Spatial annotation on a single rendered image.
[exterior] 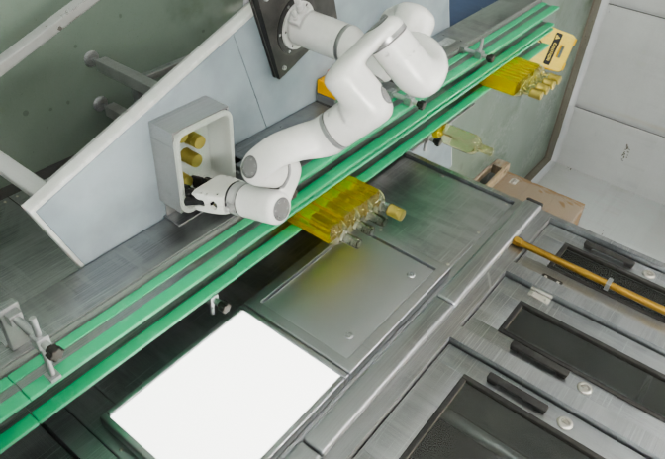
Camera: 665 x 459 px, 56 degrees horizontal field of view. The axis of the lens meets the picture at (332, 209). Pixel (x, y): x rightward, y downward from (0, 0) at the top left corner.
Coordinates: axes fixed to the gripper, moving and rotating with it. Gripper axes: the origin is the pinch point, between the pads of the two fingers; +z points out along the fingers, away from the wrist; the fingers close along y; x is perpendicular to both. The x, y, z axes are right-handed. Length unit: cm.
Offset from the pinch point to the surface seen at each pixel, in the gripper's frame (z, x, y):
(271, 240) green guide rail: -6.5, -22.5, 15.1
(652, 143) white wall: 21, -258, 616
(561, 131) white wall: 121, -256, 618
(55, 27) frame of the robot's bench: 56, 33, 11
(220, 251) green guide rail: -6.7, -15.5, -2.0
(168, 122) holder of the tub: 0.1, 16.8, -1.2
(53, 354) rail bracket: -16, -6, -49
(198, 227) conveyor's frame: 1.2, -11.3, -0.5
